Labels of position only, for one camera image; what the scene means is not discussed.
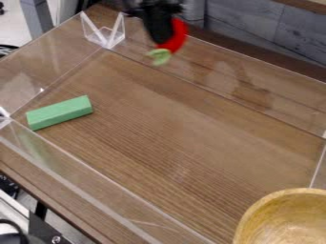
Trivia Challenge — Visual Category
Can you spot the green rectangular block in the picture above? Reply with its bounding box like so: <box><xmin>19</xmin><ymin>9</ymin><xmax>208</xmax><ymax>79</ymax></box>
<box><xmin>26</xmin><ymin>95</ymin><xmax>94</xmax><ymax>131</ymax></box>

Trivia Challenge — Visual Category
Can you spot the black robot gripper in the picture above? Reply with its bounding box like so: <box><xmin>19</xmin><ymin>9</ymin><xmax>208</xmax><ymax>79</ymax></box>
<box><xmin>122</xmin><ymin>0</ymin><xmax>182</xmax><ymax>44</ymax></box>

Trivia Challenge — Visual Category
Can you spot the black cable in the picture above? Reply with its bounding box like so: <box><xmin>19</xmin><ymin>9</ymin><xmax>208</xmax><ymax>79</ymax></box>
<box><xmin>0</xmin><ymin>218</ymin><xmax>31</xmax><ymax>244</ymax></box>

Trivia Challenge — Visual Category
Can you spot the red plush fruit green stem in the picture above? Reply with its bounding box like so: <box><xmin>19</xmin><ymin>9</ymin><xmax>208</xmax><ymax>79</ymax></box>
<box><xmin>148</xmin><ymin>17</ymin><xmax>189</xmax><ymax>66</ymax></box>

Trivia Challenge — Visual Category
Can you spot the wooden bowl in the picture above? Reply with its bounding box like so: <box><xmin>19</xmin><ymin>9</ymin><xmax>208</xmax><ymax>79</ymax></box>
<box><xmin>232</xmin><ymin>188</ymin><xmax>326</xmax><ymax>244</ymax></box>

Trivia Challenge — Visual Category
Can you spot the clear acrylic tray enclosure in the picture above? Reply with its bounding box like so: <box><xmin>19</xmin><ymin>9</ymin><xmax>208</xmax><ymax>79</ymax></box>
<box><xmin>0</xmin><ymin>19</ymin><xmax>326</xmax><ymax>244</ymax></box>

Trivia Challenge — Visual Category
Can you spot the clear acrylic corner bracket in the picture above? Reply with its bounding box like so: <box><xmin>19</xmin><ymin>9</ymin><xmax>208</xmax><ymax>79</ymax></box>
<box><xmin>81</xmin><ymin>11</ymin><xmax>126</xmax><ymax>50</ymax></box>

